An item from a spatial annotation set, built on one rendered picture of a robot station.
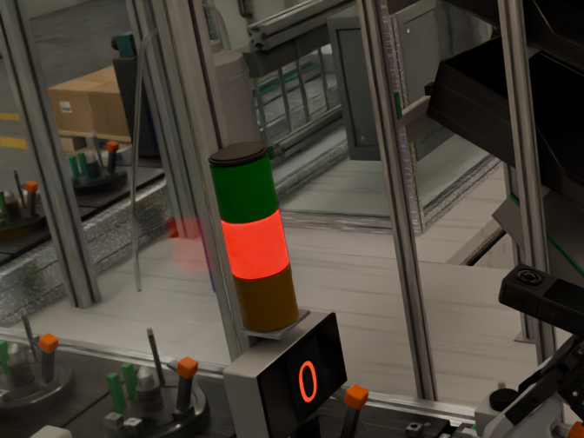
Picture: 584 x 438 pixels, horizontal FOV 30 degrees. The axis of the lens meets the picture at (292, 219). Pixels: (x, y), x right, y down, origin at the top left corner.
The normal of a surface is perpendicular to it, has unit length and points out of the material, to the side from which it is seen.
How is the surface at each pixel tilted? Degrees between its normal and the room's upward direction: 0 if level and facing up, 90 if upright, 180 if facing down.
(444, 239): 0
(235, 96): 90
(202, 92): 90
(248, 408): 90
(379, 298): 0
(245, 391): 90
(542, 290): 18
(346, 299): 0
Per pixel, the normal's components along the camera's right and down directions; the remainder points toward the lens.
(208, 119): 0.82, 0.06
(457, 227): -0.18, -0.92
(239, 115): 0.59, 0.18
